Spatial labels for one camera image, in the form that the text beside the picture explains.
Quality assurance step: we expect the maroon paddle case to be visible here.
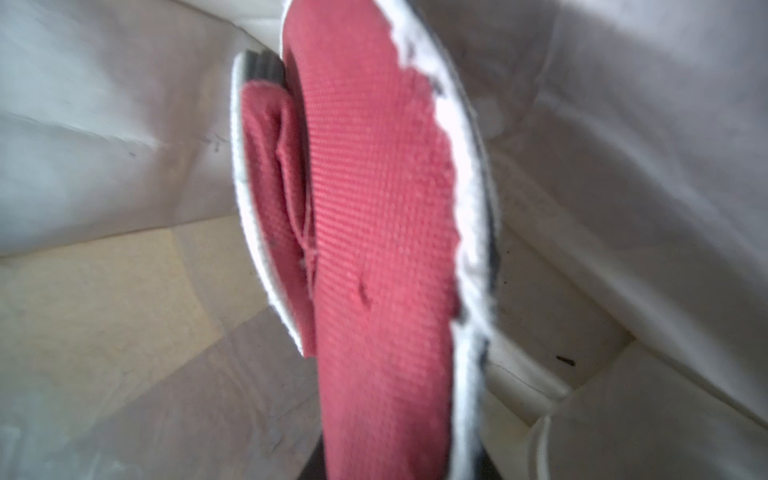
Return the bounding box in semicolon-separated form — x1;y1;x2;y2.
230;1;498;479

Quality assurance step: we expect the beige canvas tote bag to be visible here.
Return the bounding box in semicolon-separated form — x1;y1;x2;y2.
1;1;767;479

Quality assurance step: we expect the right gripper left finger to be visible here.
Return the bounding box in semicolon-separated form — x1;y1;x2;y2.
297;436;327;480

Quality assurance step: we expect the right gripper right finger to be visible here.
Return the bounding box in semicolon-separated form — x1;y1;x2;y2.
476;452;502;480

